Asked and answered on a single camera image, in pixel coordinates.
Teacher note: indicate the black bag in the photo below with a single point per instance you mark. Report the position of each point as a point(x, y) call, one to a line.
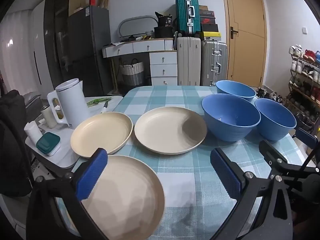
point(163, 31)

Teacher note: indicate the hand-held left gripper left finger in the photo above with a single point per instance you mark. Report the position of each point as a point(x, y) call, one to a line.
point(92, 175)

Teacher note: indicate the shoe rack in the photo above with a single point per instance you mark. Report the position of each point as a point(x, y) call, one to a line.
point(295, 102)

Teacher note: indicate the white electric kettle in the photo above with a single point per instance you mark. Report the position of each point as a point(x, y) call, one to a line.
point(71, 105)

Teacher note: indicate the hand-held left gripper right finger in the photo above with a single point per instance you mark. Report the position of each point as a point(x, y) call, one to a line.
point(226, 175)

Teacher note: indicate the dark cloth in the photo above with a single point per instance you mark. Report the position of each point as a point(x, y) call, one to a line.
point(12, 142)

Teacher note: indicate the plain black shoe box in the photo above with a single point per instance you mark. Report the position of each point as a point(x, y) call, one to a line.
point(209, 28)

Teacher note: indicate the wooden door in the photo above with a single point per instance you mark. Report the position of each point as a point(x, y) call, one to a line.
point(247, 17)

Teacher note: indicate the teal suitcase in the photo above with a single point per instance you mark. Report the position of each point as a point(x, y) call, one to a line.
point(183, 15)

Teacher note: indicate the rows of assorted shoes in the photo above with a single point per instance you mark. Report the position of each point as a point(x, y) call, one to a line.
point(305, 65)

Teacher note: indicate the beige suitcase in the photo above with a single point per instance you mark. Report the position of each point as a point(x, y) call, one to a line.
point(188, 60)

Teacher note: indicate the brown shoe box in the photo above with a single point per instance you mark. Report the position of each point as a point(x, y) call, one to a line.
point(203, 7)

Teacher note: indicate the green packet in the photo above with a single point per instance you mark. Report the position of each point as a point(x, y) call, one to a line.
point(98, 101)

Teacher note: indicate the blue bowl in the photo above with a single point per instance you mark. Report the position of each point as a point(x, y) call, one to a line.
point(225, 112)
point(272, 127)
point(232, 87)

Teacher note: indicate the silver suitcase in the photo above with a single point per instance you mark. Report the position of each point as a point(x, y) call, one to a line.
point(213, 62)

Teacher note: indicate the dark tall cabinet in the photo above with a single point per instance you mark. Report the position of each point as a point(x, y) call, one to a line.
point(56, 35)

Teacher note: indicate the woven basket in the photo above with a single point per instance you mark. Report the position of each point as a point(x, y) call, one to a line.
point(132, 73)

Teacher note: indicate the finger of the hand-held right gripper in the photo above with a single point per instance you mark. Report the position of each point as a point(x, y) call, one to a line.
point(307, 137)
point(270, 152)

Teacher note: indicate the white curved desk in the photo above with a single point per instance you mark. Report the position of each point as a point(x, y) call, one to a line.
point(140, 46)

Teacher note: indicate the teal lidded container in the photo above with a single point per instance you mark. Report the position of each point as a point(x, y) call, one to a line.
point(47, 142)

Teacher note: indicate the beige round plate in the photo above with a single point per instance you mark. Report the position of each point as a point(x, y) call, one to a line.
point(125, 195)
point(100, 132)
point(165, 130)

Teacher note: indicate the grey refrigerator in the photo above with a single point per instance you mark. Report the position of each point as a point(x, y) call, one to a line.
point(90, 50)

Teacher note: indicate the grey oval mirror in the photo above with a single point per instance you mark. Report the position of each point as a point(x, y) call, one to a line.
point(125, 22)

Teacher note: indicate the black and red shoe box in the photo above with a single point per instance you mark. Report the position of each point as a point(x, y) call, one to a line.
point(208, 20)

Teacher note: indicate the cream jar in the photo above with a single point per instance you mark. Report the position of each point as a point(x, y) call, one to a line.
point(48, 117)

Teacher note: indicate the white marble side table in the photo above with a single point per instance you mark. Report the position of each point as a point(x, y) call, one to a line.
point(62, 152)

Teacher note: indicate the teal checked tablecloth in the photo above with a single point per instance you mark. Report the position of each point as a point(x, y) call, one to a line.
point(185, 180)

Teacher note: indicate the scattered sneakers group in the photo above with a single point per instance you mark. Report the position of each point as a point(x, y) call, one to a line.
point(270, 96)

